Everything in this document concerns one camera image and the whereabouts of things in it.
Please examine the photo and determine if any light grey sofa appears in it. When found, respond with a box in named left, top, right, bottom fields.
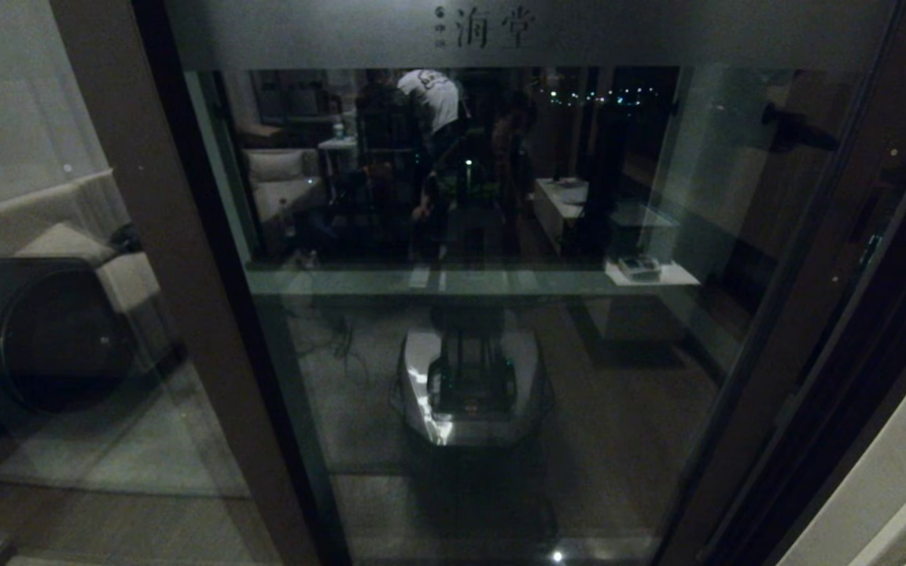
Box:
left=0, top=169, right=184, bottom=380

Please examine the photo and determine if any grey rug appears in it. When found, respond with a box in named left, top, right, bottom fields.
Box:
left=0, top=360, right=254, bottom=501

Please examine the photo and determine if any brown framed sliding glass door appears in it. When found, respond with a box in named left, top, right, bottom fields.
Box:
left=134, top=0, right=906, bottom=566

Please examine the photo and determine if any recessed dark door handle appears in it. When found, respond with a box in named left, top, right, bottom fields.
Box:
left=850, top=189, right=888, bottom=248

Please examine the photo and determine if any brown framed fixed glass panel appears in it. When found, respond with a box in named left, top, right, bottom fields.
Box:
left=0, top=0, right=320, bottom=566

